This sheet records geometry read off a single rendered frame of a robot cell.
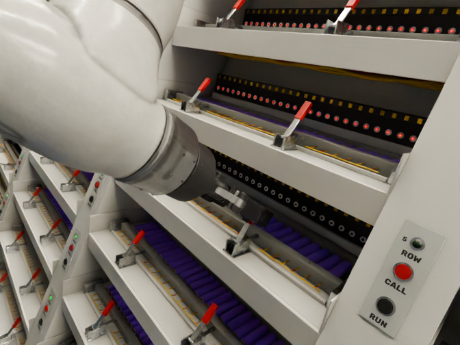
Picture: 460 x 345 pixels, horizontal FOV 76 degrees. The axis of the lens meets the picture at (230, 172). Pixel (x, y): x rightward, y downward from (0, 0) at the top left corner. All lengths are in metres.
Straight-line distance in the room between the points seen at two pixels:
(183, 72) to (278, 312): 0.63
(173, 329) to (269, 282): 0.23
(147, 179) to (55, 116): 0.10
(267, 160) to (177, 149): 0.22
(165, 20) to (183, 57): 0.53
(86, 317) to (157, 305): 0.28
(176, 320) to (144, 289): 0.10
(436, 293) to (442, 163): 0.14
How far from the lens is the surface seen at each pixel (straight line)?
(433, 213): 0.39
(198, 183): 0.33
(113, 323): 0.88
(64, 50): 0.24
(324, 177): 0.43
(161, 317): 0.64
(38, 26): 0.24
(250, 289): 0.48
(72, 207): 1.00
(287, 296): 0.46
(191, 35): 0.76
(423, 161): 0.40
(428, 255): 0.39
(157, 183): 0.30
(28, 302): 1.24
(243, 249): 0.51
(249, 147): 0.51
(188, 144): 0.31
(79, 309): 0.93
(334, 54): 0.50
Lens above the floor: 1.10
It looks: 5 degrees down
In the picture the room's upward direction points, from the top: 24 degrees clockwise
